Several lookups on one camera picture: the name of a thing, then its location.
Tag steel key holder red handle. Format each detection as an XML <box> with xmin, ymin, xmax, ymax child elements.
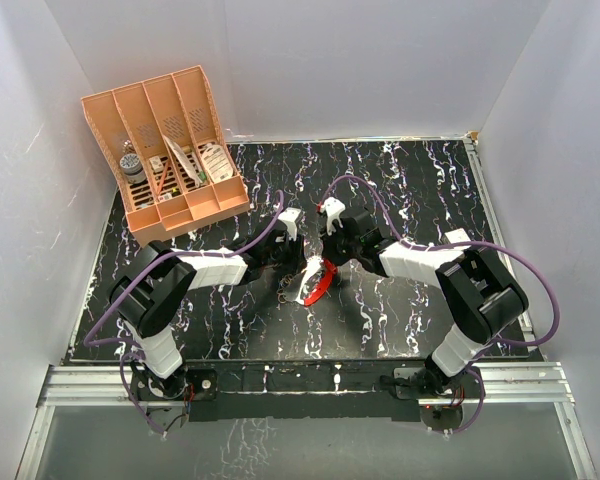
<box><xmin>278</xmin><ymin>255</ymin><xmax>337</xmax><ymax>307</ymax></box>

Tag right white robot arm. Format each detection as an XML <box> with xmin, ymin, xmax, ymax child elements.
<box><xmin>318</xmin><ymin>198</ymin><xmax>529</xmax><ymax>397</ymax></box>

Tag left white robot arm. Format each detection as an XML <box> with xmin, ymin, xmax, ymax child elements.
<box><xmin>109</xmin><ymin>220</ymin><xmax>306</xmax><ymax>399</ymax></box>

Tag white box red label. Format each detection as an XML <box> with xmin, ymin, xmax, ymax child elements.
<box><xmin>443</xmin><ymin>228</ymin><xmax>471</xmax><ymax>249</ymax></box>

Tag white labelled packet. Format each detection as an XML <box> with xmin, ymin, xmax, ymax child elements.
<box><xmin>200</xmin><ymin>143</ymin><xmax>235</xmax><ymax>183</ymax></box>

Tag peach desk organizer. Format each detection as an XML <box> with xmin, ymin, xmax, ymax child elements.
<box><xmin>81</xmin><ymin>66</ymin><xmax>251</xmax><ymax>245</ymax></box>

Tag white paper card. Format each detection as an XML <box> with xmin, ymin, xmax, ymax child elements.
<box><xmin>163</xmin><ymin>135</ymin><xmax>202</xmax><ymax>188</ymax></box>

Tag red pencil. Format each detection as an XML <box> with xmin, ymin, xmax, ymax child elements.
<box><xmin>155</xmin><ymin>159</ymin><xmax>172</xmax><ymax>201</ymax></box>

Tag small white eraser block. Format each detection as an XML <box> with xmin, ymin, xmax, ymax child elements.
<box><xmin>149</xmin><ymin>156</ymin><xmax>164</xmax><ymax>174</ymax></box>

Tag small grey jar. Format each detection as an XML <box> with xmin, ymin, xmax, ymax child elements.
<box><xmin>119</xmin><ymin>153</ymin><xmax>146</xmax><ymax>185</ymax></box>

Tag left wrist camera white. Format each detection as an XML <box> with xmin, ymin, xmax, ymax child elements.
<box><xmin>278</xmin><ymin>207</ymin><xmax>303</xmax><ymax>241</ymax></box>

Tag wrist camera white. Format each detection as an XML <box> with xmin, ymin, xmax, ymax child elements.
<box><xmin>318</xmin><ymin>197</ymin><xmax>346</xmax><ymax>236</ymax></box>
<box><xmin>278</xmin><ymin>207</ymin><xmax>303</xmax><ymax>241</ymax></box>

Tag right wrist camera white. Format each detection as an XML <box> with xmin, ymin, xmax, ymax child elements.
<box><xmin>318</xmin><ymin>197</ymin><xmax>346</xmax><ymax>236</ymax></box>

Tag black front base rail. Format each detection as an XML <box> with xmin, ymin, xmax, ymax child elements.
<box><xmin>183</xmin><ymin>359</ymin><xmax>430</xmax><ymax>422</ymax></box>

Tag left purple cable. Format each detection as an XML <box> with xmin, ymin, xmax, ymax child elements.
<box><xmin>85</xmin><ymin>189</ymin><xmax>287</xmax><ymax>435</ymax></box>

